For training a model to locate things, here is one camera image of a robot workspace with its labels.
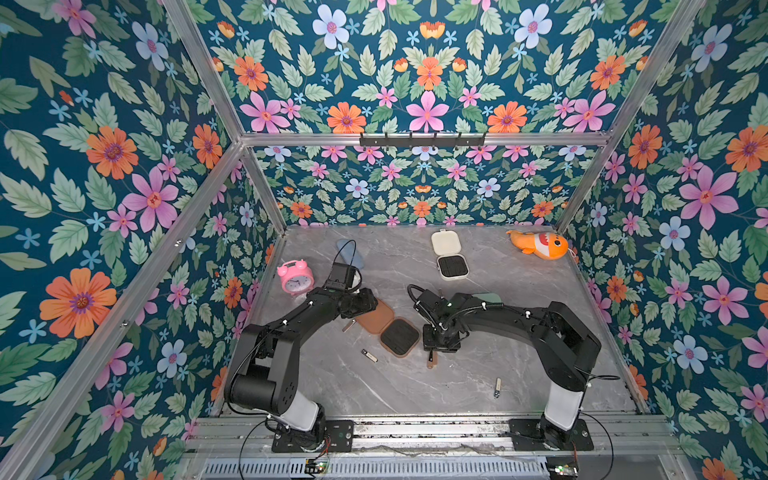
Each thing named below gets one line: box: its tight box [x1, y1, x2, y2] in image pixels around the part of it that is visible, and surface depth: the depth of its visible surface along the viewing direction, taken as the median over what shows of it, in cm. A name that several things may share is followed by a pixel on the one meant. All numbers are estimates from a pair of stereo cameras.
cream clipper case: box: [431, 228, 470, 281], surface depth 111 cm
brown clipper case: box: [355, 299, 421, 358], surface depth 93 cm
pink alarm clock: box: [277, 259, 315, 296], surface depth 97 cm
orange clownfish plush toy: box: [506, 230, 569, 260], surface depth 107 cm
